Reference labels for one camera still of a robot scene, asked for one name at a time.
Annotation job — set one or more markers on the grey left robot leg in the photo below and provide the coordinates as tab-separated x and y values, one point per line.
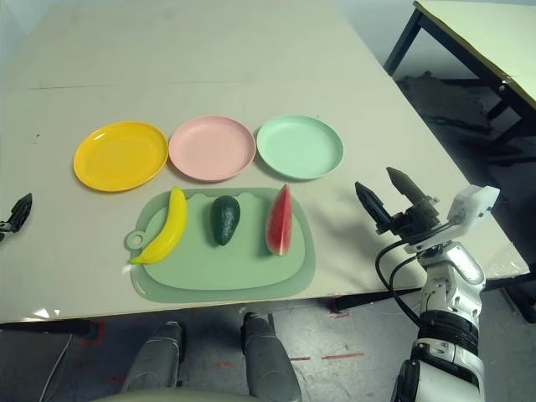
155	360

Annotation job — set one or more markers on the red toy watermelon slice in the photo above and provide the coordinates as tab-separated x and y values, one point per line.
278	222

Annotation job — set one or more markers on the mint green plastic plate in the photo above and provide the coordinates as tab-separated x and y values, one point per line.
299	146

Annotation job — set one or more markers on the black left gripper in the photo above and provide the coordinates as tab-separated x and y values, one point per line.
3	228

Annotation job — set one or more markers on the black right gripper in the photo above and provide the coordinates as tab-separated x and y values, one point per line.
414	226

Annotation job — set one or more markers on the grey right robot leg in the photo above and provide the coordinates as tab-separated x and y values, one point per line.
268	360

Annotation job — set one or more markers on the yellow plastic plate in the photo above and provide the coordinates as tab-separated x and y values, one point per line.
121	157

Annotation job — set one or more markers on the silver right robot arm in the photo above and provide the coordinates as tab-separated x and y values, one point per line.
456	276

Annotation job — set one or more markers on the grey robot torso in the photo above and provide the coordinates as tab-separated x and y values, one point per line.
167	395

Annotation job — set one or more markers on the black table leg with caster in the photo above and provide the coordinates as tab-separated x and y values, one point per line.
515	301
42	328

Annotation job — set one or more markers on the grey robot leg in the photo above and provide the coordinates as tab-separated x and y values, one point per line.
155	360
268	360

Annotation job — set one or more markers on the pink plastic plate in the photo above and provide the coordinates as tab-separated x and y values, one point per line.
211	148

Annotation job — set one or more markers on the green silicone cutting mat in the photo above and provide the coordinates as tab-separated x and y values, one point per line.
234	268

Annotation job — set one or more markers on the black framed side table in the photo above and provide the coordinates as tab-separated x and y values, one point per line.
481	33

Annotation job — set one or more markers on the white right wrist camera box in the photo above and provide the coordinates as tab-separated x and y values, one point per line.
473	205

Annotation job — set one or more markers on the dark green toy avocado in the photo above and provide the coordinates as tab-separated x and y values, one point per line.
225	220

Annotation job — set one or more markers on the yellow toy banana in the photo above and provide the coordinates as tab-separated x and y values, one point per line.
173	226

